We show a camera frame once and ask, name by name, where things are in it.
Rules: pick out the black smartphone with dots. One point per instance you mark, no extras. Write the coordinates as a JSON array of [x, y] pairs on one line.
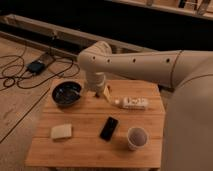
[[108, 129]]

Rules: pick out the wooden table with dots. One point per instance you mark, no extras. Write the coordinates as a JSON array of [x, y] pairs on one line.
[[85, 148]]

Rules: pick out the black power adapter box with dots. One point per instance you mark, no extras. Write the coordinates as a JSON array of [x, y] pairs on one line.
[[35, 67]]

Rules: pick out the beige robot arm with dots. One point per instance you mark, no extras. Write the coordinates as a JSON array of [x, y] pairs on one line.
[[188, 127]]

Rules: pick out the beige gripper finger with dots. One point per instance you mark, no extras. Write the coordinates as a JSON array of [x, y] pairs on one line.
[[106, 93]]

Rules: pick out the white paper cup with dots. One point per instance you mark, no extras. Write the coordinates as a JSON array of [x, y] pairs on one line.
[[137, 138]]

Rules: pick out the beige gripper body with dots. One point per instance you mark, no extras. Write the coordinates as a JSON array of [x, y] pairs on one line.
[[95, 82]]

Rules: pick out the white plastic bottle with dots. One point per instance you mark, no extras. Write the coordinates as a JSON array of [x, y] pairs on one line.
[[131, 103]]

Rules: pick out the dark ceramic bowl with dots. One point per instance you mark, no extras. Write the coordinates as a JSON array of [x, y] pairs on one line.
[[66, 93]]

